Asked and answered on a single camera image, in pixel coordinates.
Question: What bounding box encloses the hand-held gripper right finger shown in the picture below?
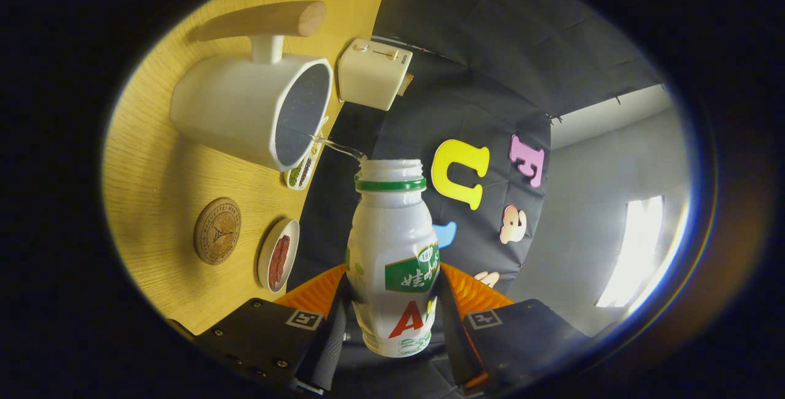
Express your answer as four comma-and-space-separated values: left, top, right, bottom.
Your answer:
434, 262, 592, 395

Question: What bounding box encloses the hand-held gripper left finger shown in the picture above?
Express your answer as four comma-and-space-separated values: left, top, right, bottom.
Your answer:
169, 263, 351, 395

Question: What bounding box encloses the white juice bottle green label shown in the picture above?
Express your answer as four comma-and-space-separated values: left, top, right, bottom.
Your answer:
345, 159, 441, 358

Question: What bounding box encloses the round wooden coaster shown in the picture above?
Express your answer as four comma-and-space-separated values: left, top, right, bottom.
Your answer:
194, 197, 242, 265

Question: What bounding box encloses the clear poured juice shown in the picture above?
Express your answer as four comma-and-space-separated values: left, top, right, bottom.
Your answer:
310, 134, 367, 162

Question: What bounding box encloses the white cup with wooden handle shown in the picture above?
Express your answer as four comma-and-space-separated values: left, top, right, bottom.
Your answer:
170, 1, 334, 172

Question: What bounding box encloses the round white plate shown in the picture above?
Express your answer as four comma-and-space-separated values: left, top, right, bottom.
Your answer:
257, 218, 301, 294

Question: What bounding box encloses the white divided dish with beans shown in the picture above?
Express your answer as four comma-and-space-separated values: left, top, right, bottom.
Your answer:
285, 116, 329, 191

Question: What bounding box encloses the ceiling light panel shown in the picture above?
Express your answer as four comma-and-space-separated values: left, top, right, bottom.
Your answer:
595, 196, 666, 309

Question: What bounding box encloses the wooden table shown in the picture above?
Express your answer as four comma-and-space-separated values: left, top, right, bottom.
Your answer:
101, 0, 400, 335

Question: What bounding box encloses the cream toaster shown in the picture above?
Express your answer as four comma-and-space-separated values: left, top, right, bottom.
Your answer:
337, 38, 413, 112

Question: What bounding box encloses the black backdrop cloth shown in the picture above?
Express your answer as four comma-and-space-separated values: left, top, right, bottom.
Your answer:
285, 0, 666, 387

